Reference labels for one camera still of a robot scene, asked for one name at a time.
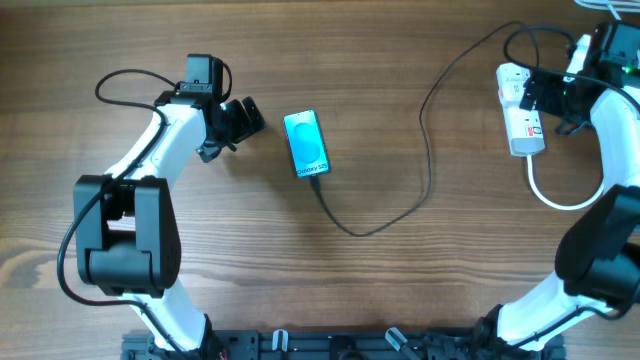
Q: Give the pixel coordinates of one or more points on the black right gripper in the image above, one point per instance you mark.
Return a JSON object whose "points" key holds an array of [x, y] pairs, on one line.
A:
{"points": [[538, 92]]}

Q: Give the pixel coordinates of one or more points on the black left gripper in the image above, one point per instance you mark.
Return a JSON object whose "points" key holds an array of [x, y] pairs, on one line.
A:
{"points": [[239, 122]]}

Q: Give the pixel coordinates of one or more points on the white USB charger plug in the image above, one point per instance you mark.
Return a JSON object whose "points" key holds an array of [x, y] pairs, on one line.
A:
{"points": [[511, 93]]}

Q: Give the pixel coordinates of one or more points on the blue screen Galaxy smartphone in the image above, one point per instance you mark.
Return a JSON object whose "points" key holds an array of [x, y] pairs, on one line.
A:
{"points": [[306, 143]]}

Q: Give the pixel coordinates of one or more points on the white power strip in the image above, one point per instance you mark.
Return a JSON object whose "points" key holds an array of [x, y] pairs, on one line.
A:
{"points": [[523, 127]]}

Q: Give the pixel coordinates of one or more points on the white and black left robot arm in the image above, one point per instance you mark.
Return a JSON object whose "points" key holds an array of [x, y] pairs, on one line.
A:
{"points": [[123, 246]]}

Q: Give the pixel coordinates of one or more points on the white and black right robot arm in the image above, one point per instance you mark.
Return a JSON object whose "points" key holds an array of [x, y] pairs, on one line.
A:
{"points": [[596, 268]]}

